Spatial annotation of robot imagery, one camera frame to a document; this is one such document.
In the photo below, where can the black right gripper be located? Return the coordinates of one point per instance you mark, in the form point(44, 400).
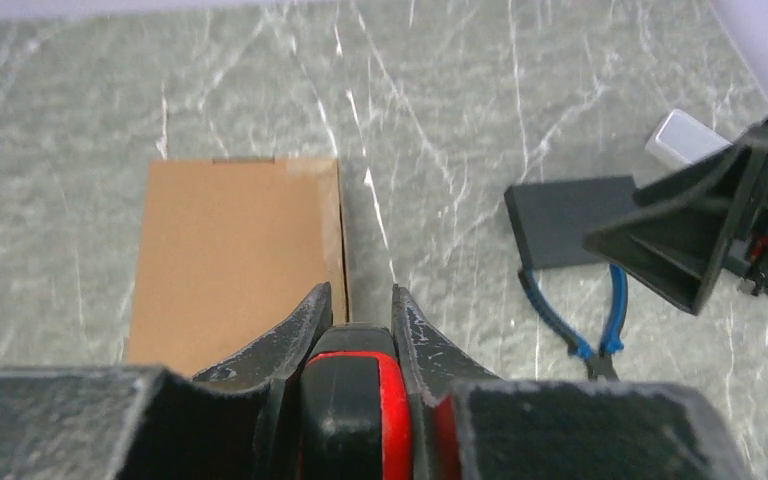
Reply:
point(679, 238)

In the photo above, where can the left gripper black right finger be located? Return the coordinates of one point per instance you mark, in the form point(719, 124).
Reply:
point(470, 424)

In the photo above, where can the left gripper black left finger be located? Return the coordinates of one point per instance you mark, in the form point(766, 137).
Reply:
point(238, 419)

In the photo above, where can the red utility knife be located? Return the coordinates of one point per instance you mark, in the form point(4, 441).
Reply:
point(356, 422)

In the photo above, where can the brown cardboard express box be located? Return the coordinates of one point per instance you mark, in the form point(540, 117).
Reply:
point(228, 248)

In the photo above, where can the small grey white box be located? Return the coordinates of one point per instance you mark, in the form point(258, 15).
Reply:
point(680, 141)

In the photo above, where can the black flat pad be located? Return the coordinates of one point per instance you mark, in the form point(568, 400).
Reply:
point(549, 220)

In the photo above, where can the blue handled pliers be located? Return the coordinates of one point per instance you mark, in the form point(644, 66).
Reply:
point(595, 345)

